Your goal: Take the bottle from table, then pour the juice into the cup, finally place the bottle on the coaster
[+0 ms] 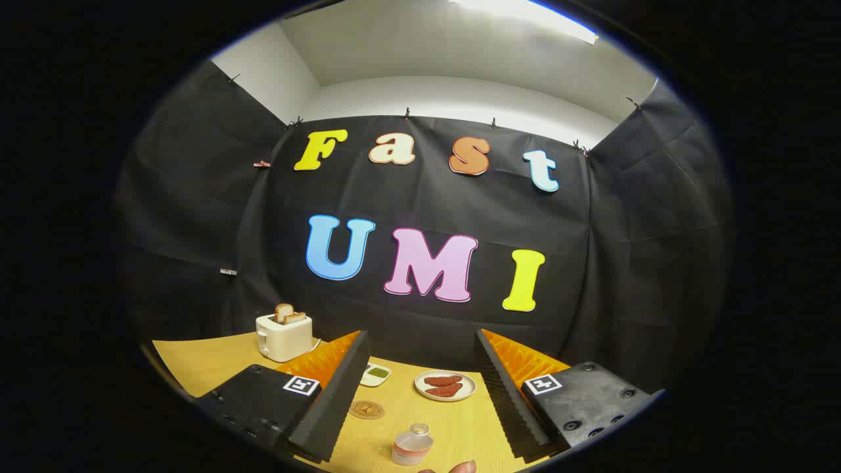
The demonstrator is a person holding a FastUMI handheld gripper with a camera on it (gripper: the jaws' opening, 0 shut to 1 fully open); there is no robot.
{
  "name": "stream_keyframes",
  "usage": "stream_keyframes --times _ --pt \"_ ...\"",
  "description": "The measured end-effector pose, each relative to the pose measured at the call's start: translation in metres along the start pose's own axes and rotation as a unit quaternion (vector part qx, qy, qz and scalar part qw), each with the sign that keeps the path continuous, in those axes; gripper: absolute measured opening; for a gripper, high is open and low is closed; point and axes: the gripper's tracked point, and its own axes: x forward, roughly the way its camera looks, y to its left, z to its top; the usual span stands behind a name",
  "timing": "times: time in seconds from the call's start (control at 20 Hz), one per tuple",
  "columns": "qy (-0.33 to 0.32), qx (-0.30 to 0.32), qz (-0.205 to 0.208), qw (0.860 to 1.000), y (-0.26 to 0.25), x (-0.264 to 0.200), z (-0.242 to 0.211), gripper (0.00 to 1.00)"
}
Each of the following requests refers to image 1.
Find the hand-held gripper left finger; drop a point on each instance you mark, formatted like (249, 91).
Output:
(338, 401)

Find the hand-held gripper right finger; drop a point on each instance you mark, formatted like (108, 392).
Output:
(509, 401)

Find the round cork coaster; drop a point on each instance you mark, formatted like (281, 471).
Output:
(366, 409)

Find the clear juice bottle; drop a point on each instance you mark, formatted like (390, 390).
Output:
(412, 450)

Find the round white plate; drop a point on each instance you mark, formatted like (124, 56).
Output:
(469, 389)

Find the small white dish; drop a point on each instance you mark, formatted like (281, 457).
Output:
(378, 373)

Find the red meat patty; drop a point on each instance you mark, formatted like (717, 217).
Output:
(447, 391)
(441, 380)

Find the wooden table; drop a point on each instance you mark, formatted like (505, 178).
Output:
(447, 427)

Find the cream toaster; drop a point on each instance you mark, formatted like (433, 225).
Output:
(286, 338)

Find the toast slice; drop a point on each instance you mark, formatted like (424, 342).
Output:
(283, 312)
(297, 317)

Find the black backdrop cloth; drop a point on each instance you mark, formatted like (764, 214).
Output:
(591, 230)

